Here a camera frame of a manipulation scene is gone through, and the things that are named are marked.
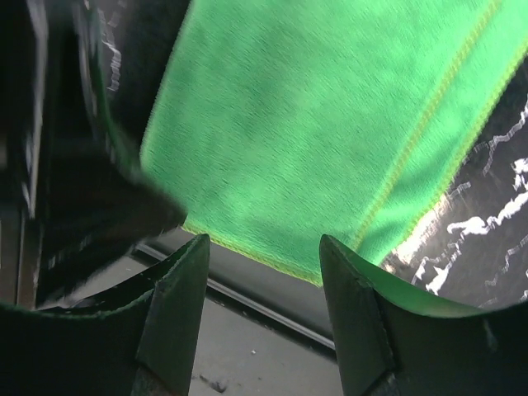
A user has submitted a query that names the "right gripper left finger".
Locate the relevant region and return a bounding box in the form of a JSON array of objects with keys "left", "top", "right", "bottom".
[{"left": 1, "top": 234, "right": 210, "bottom": 395}]

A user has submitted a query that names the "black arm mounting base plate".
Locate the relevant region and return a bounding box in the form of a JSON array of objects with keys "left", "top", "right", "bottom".
[{"left": 69, "top": 226, "right": 342, "bottom": 396}]

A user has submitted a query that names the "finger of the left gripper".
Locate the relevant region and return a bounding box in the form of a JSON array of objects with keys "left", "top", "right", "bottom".
[{"left": 40, "top": 1, "right": 185, "bottom": 304}]

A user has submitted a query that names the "green towel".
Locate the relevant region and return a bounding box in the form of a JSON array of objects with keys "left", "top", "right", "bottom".
[{"left": 140, "top": 1, "right": 527, "bottom": 285}]

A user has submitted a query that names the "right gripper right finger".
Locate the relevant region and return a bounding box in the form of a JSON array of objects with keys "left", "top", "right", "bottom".
[{"left": 319, "top": 235, "right": 527, "bottom": 395}]

